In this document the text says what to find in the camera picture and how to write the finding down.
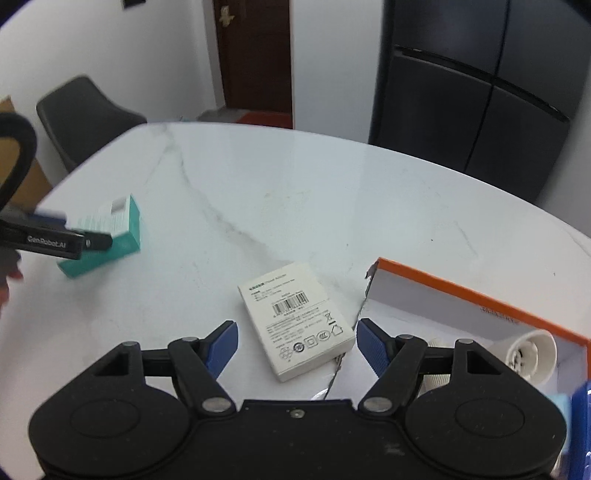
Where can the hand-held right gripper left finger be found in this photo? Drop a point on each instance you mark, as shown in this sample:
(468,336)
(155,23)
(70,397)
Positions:
(224,344)

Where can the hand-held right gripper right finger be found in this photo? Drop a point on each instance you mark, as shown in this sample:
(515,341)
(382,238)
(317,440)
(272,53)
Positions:
(371,346)

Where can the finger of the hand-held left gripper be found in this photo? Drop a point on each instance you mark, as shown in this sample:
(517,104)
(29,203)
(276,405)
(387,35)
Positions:
(99,241)
(48,217)

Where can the teal cardboard box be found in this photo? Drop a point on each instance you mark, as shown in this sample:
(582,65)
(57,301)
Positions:
(124,230)

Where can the white cardboard box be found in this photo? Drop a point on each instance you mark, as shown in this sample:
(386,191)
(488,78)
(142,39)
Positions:
(295,323)

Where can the orange rimmed white box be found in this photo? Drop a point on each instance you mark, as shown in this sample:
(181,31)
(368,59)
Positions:
(461,318)

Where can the white mosquito repellent heater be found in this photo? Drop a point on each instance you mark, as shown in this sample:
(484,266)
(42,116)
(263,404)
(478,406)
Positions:
(531,350)

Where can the light blue toothpick holder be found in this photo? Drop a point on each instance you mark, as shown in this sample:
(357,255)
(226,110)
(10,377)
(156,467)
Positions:
(561,408)

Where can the person's left hand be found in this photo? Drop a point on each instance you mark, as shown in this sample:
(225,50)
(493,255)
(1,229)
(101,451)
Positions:
(7,286)

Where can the brown cardboard box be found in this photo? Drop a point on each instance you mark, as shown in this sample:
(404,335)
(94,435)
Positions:
(32,184)

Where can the black upholstered chair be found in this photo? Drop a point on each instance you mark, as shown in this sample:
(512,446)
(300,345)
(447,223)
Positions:
(83,115)

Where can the red door mat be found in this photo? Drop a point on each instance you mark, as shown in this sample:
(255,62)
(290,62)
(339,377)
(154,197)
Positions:
(268,121)

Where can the dark brown door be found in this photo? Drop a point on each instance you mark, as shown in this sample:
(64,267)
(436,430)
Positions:
(258,60)

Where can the black refrigerator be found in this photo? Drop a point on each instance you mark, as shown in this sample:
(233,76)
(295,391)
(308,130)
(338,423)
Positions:
(438,92)

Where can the black wall panel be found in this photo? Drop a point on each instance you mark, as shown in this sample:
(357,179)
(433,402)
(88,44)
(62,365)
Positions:
(132,3)

